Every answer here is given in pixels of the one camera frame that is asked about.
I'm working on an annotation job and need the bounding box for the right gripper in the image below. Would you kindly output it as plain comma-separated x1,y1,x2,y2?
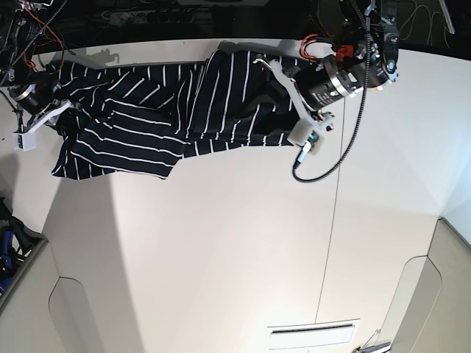
26,80,83,138

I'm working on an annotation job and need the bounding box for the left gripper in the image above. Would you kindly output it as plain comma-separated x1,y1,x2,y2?
246,57,337,131

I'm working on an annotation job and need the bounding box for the navy white striped T-shirt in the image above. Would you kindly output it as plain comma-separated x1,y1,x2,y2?
52,50,298,180

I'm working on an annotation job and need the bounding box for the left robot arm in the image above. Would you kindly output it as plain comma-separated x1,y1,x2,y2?
239,1,400,129

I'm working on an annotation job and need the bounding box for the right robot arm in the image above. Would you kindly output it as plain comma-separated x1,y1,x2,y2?
1,1,82,151

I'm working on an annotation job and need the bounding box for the white power strip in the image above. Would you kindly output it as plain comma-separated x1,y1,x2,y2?
101,8,195,26

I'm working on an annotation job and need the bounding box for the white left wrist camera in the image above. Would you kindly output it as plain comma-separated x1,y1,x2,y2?
288,119,326,155

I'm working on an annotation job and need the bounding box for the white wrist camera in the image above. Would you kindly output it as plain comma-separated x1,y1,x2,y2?
13,132,37,151
288,119,326,155

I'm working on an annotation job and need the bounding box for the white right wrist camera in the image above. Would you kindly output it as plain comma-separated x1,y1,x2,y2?
13,132,37,151

